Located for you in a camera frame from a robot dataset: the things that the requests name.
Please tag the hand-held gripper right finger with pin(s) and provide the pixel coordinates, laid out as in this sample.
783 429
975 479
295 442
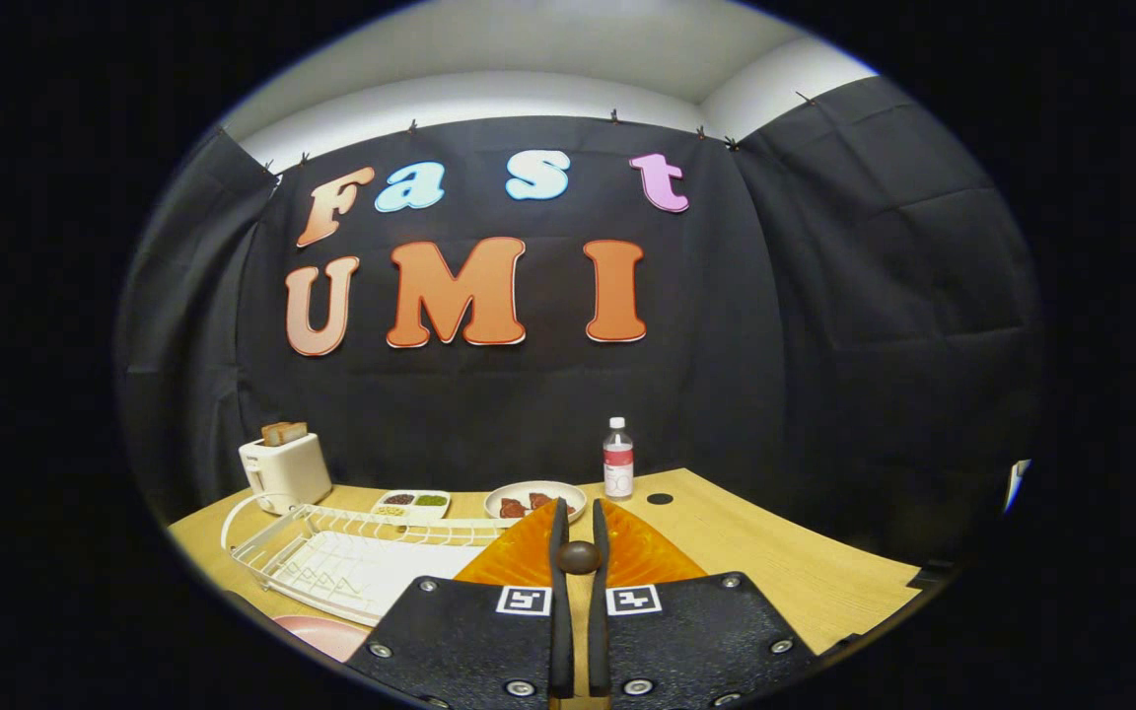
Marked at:
600 621

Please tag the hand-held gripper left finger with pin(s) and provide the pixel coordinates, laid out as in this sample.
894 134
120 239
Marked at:
561 611

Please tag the pink plate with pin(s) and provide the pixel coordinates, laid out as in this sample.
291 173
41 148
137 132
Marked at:
331 636

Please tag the white plate with meat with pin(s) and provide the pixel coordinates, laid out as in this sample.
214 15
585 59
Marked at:
514 490

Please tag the brown meat piece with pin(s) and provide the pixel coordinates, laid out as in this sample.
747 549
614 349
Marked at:
513 509
540 501

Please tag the clear plastic water bottle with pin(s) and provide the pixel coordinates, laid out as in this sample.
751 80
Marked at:
618 463

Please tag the green beans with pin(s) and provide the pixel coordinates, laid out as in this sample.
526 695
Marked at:
430 500

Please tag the white divided tray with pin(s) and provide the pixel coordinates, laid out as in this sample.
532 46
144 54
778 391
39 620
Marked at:
413 509

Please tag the dark brown beans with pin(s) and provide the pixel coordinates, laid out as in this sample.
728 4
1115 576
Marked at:
398 499

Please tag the black backdrop cloth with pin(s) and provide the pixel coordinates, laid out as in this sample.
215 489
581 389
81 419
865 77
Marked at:
529 394

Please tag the white toaster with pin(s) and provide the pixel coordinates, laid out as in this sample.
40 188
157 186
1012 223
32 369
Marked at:
287 473

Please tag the toasted bread slice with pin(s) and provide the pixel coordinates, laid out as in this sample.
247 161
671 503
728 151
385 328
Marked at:
296 430
273 434

